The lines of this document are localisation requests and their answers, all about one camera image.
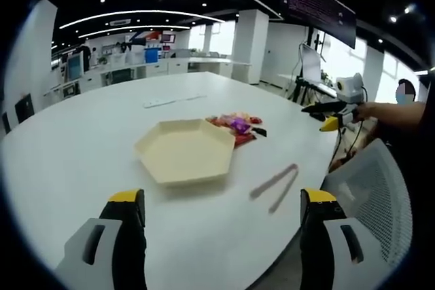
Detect desktop monitor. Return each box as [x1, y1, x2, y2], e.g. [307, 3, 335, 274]
[65, 53, 86, 81]

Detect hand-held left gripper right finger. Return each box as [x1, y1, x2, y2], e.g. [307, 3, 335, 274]
[300, 187, 379, 290]

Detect white mesh office chair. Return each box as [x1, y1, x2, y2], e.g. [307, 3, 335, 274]
[320, 138, 414, 268]

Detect laptop on stand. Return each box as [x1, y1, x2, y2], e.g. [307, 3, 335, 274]
[300, 43, 324, 83]

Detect blue crate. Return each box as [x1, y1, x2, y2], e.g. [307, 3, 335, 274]
[143, 48, 161, 64]

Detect black tripod stand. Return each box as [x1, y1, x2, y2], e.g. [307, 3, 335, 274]
[287, 75, 315, 105]

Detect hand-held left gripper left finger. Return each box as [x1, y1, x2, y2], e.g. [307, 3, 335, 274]
[54, 187, 148, 290]

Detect person's right hand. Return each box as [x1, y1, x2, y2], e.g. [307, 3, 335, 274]
[351, 102, 375, 124]

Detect mauve food tongs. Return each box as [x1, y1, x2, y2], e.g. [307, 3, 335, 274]
[249, 163, 300, 215]

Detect white long counter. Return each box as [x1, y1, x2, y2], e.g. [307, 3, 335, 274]
[80, 56, 253, 91]

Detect cream hexagonal container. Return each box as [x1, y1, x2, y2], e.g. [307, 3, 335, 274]
[133, 118, 237, 189]

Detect black chair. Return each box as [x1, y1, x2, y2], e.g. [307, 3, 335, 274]
[14, 92, 35, 125]

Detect pile of food snack packets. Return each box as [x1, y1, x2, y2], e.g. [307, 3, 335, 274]
[205, 110, 268, 149]

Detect large hanging dark screen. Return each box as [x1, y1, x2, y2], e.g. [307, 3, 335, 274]
[281, 0, 358, 50]

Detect white power strip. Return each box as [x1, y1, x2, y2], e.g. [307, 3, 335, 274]
[142, 94, 209, 109]

